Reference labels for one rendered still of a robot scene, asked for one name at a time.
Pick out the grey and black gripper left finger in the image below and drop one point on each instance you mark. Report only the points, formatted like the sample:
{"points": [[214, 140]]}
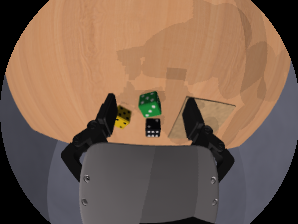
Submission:
{"points": [[97, 131]]}

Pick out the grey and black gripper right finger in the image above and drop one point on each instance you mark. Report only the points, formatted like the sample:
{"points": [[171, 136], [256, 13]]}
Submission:
{"points": [[202, 135]]}

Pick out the black die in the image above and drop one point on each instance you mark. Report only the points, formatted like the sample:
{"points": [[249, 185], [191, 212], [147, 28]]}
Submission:
{"points": [[153, 127]]}

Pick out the yellow die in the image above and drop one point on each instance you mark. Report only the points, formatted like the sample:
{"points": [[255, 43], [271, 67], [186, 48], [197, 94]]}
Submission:
{"points": [[123, 117]]}

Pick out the tan mat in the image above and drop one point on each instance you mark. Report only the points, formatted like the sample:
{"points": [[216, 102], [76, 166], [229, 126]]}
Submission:
{"points": [[214, 114]]}

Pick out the green die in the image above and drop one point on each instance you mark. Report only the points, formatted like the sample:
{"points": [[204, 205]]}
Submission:
{"points": [[149, 104]]}

